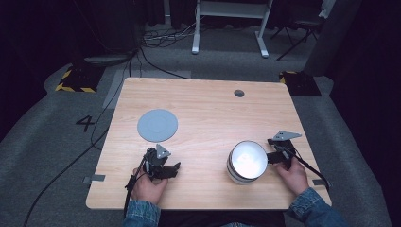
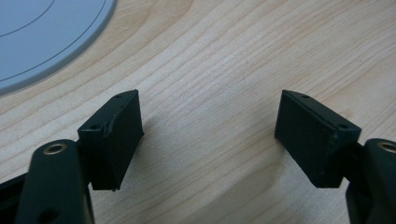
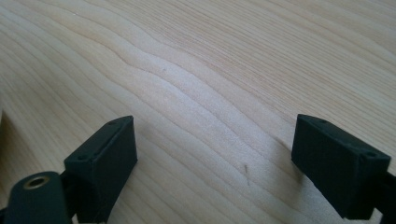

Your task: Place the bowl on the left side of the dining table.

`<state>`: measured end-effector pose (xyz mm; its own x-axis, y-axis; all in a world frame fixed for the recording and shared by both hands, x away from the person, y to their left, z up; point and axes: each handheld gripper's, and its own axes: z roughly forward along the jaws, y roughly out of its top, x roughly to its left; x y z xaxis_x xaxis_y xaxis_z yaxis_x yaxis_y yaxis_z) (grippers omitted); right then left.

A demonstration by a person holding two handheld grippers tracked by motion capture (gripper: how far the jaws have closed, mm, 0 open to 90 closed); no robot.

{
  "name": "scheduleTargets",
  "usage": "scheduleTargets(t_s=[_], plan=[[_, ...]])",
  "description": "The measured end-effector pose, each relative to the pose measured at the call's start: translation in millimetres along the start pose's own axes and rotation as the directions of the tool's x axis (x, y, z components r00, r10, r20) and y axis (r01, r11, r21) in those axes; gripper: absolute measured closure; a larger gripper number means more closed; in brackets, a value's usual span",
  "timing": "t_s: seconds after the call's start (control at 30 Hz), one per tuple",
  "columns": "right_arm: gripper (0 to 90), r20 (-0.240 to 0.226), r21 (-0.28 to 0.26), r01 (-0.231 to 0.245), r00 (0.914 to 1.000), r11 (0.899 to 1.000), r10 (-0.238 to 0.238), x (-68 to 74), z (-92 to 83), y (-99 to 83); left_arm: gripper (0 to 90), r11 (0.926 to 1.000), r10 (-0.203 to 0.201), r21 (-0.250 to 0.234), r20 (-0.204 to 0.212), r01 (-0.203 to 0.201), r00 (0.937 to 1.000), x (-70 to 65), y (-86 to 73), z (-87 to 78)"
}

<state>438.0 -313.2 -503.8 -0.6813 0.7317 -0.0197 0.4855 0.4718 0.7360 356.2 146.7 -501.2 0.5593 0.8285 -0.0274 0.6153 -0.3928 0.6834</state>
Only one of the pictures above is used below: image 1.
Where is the white striped cup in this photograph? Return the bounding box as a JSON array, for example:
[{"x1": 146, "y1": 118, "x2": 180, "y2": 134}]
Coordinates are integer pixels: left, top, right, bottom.
[{"x1": 226, "y1": 140, "x2": 270, "y2": 185}]

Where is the black yellow striped base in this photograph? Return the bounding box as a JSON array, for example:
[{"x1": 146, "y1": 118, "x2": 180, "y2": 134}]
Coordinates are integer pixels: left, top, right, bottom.
[
  {"x1": 54, "y1": 63, "x2": 106, "y2": 95},
  {"x1": 278, "y1": 70, "x2": 323, "y2": 97}
]

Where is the black folding stand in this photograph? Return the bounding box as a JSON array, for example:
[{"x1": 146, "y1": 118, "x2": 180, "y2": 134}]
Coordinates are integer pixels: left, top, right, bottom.
[{"x1": 270, "y1": 18, "x2": 323, "y2": 61}]

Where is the grey pillar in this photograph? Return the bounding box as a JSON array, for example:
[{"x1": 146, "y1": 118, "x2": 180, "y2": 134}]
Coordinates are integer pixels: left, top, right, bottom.
[{"x1": 303, "y1": 0, "x2": 364, "y2": 78}]

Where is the grey round coaster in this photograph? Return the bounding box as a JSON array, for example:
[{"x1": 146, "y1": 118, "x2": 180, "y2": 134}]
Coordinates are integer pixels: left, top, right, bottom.
[{"x1": 136, "y1": 108, "x2": 180, "y2": 144}]

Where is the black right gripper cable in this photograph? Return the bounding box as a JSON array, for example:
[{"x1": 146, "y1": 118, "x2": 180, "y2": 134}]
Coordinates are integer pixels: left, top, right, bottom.
[{"x1": 283, "y1": 145, "x2": 331, "y2": 192}]

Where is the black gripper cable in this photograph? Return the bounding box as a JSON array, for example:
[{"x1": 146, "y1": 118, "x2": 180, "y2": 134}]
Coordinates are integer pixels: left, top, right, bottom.
[
  {"x1": 123, "y1": 156, "x2": 148, "y2": 219},
  {"x1": 283, "y1": 145, "x2": 331, "y2": 192}
]

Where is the person's left hand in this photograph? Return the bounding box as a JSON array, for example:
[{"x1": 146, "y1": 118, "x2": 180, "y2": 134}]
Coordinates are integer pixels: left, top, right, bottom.
[{"x1": 130, "y1": 166, "x2": 169, "y2": 205}]

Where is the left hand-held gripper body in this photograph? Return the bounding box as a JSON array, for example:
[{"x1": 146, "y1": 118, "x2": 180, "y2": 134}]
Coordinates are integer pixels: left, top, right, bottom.
[{"x1": 143, "y1": 143, "x2": 173, "y2": 182}]

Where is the long black floor cable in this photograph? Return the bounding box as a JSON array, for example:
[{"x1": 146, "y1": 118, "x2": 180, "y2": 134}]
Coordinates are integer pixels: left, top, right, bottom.
[{"x1": 23, "y1": 46, "x2": 190, "y2": 227}]

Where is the white desk frame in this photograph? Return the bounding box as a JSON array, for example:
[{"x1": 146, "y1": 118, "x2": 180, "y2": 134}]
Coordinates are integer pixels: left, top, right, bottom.
[{"x1": 191, "y1": 0, "x2": 275, "y2": 59}]

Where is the grey stand foot plate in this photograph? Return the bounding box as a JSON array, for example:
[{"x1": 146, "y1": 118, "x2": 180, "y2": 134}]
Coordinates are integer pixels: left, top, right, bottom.
[{"x1": 83, "y1": 53, "x2": 137, "y2": 68}]

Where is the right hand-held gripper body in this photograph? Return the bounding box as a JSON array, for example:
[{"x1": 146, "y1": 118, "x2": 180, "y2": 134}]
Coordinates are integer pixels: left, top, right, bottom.
[{"x1": 271, "y1": 131, "x2": 303, "y2": 171}]

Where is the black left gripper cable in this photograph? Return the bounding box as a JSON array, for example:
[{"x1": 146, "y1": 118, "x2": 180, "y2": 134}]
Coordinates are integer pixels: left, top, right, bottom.
[{"x1": 123, "y1": 156, "x2": 148, "y2": 219}]

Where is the bundle of floor cables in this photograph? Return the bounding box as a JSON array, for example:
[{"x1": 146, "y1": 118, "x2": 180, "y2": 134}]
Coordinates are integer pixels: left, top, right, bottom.
[{"x1": 141, "y1": 18, "x2": 202, "y2": 49}]

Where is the person's right hand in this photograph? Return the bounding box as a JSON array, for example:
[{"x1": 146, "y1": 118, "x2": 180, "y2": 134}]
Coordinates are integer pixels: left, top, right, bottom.
[{"x1": 274, "y1": 156, "x2": 310, "y2": 198}]

